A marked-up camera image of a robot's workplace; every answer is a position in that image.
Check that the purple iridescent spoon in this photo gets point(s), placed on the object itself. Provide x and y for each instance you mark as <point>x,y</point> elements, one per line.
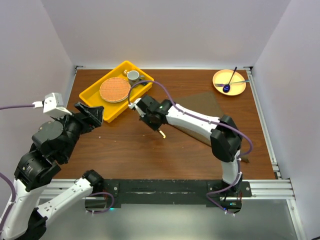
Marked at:
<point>227,87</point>

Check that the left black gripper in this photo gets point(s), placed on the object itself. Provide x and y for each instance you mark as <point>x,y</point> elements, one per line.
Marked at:
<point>89,116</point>

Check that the gold butter knife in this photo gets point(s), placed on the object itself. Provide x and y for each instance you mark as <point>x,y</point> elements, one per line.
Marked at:
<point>162,133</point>

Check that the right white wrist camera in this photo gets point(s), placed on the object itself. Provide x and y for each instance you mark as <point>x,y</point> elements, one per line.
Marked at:
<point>134,105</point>

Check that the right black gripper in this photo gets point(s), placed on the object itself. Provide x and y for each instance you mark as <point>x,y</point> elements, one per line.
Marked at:
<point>154,126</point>

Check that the orange woven coaster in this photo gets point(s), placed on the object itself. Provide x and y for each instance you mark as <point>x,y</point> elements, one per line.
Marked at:
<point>114,90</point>

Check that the grey ceramic mug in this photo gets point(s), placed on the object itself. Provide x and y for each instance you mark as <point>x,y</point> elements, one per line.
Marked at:
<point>135,78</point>

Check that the brown cloth napkin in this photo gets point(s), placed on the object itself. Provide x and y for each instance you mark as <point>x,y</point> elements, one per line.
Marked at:
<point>204,103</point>

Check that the yellow round plate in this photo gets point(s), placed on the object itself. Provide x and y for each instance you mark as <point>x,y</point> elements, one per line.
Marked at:
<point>223,76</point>

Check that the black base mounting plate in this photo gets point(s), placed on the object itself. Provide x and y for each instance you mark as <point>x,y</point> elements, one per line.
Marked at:
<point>118,192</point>

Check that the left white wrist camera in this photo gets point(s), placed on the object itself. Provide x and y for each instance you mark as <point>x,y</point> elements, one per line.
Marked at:
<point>53,106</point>

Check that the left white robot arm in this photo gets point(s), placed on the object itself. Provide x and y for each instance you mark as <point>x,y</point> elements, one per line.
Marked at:
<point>52,147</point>

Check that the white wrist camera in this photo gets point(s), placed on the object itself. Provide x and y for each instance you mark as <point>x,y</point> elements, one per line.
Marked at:
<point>134,105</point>
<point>53,106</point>

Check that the iridescent fork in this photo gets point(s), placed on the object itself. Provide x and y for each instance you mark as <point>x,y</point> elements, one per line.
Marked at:
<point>234,82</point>

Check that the yellow plastic tray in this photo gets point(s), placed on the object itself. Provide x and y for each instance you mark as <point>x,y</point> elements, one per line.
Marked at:
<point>91,97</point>

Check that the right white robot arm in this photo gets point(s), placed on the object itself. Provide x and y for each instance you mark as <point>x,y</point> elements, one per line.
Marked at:
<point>224,137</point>

